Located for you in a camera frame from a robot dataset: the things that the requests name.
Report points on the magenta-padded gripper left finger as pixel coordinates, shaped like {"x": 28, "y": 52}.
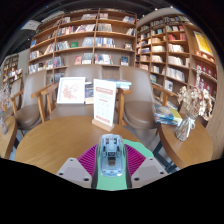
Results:
{"x": 87, "y": 160}

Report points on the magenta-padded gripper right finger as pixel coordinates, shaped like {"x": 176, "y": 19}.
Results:
{"x": 136, "y": 160}

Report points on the transparent blue computer mouse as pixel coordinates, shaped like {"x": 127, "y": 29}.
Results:
{"x": 111, "y": 155}

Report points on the green wavy-edged mouse pad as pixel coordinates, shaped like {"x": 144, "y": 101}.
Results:
{"x": 111, "y": 183}

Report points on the brown wooden-armed armchair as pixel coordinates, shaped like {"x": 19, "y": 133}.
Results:
{"x": 140, "y": 113}
{"x": 83, "y": 71}
{"x": 28, "y": 115}

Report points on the pile of colourful books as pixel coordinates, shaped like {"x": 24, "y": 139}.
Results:
{"x": 166, "y": 115}

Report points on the round wooden side table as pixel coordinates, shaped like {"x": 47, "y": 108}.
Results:
{"x": 7, "y": 140}
{"x": 193, "y": 150}

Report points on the glass vase with beige flowers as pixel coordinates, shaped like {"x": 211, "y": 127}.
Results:
{"x": 185, "y": 128}

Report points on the white sign on wooden stand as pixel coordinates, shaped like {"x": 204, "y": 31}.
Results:
{"x": 104, "y": 101}

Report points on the dark cover book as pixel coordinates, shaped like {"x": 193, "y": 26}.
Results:
{"x": 89, "y": 93}

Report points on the white board with pink flowers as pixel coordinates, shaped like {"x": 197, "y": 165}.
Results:
{"x": 70, "y": 90}

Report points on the flat stack of books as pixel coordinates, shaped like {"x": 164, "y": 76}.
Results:
{"x": 123, "y": 84}

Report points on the distant wooden bookshelf unit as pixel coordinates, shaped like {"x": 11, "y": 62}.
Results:
{"x": 11, "y": 71}

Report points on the curved wooden bookshelf unit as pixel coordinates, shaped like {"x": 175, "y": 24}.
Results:
{"x": 173, "y": 50}

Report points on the wide wooden bookshelf unit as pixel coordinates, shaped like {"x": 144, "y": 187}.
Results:
{"x": 83, "y": 40}

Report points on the white ceiling panel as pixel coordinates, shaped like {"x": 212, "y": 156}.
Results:
{"x": 30, "y": 25}

